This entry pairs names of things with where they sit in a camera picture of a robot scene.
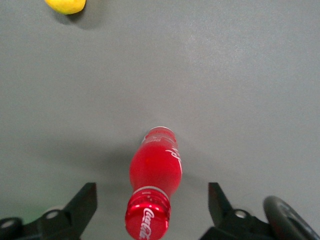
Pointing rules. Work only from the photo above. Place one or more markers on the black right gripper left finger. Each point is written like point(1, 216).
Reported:
point(75, 215)

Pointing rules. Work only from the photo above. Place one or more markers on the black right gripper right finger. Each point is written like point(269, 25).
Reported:
point(222, 217)

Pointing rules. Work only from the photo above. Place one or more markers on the red coke bottle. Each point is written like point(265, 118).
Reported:
point(155, 170)

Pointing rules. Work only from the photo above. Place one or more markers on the yellow lemon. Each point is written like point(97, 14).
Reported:
point(66, 5)

